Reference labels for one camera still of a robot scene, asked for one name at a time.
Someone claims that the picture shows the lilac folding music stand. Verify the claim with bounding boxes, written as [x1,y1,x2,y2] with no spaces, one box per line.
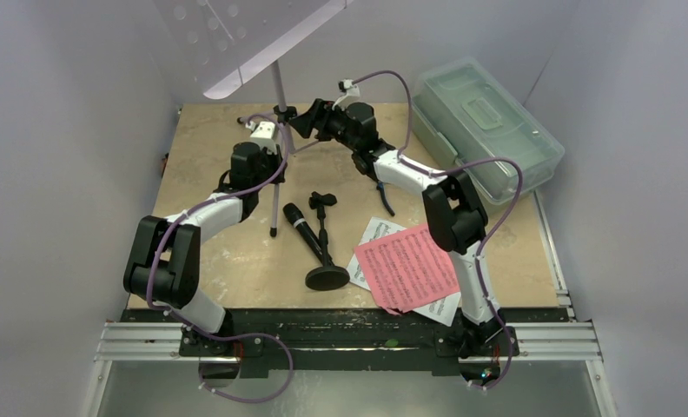
[150,0,357,239]

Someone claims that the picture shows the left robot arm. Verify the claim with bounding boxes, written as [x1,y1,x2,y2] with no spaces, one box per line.
[122,142,287,355]

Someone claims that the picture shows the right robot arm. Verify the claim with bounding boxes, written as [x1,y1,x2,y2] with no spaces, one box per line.
[287,99,508,358]

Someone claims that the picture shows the black handheld microphone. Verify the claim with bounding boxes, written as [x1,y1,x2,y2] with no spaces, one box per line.
[282,202,322,258]

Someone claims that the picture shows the black desktop microphone stand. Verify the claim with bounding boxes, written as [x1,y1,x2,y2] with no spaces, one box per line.
[305,191,349,291]

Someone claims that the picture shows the clear plastic storage box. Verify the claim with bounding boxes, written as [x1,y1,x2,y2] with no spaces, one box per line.
[412,57,565,206]

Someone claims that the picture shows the pink sheet music page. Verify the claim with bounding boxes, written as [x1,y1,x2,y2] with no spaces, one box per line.
[354,224,459,314]

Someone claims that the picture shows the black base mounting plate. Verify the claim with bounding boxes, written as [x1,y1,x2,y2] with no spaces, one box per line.
[119,308,571,380]

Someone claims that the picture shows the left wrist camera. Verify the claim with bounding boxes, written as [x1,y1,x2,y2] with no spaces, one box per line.
[246,121,278,155]

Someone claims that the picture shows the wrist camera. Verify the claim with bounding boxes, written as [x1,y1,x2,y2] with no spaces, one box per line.
[334,79,361,109]
[246,121,278,155]

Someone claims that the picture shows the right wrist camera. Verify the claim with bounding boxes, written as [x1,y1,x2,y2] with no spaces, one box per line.
[334,79,361,109]

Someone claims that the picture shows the blue handled cutting pliers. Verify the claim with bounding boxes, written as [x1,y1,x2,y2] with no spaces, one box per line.
[376,182,395,216]

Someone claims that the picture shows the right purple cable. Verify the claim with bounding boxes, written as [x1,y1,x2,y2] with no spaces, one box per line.
[349,69,525,392]

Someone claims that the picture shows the aluminium rail frame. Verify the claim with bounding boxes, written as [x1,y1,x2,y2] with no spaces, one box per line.
[79,195,617,416]

